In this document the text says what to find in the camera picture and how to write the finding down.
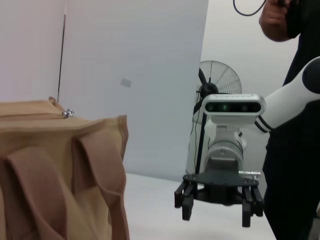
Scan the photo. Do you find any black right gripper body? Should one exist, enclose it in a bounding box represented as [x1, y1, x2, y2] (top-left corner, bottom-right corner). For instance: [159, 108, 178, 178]
[182, 157, 260, 207]

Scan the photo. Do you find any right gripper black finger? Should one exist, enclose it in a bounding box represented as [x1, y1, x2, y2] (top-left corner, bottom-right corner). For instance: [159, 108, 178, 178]
[174, 180, 198, 221]
[240, 185, 265, 228]

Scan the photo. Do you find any khaki canvas food bag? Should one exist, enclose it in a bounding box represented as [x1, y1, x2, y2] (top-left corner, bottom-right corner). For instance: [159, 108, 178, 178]
[0, 96, 131, 240]

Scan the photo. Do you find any silver zipper pull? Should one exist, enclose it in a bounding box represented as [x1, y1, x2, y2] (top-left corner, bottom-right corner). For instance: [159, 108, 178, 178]
[61, 107, 75, 119]

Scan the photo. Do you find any operator bare hand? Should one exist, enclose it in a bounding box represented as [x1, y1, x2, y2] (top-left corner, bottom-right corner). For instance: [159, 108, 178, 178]
[258, 0, 291, 43]

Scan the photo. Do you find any person in black clothes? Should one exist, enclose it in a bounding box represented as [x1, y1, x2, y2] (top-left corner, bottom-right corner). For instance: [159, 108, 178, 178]
[262, 0, 320, 240]

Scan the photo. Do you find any black standing fan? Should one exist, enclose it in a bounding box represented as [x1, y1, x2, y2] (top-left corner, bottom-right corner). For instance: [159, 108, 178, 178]
[191, 60, 243, 176]

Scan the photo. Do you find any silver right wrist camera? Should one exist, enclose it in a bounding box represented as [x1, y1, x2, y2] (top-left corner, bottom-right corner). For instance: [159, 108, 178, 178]
[204, 93, 267, 143]

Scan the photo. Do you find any dark blue looped cable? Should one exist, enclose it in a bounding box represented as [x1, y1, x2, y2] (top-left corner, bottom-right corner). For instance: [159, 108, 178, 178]
[232, 0, 268, 17]

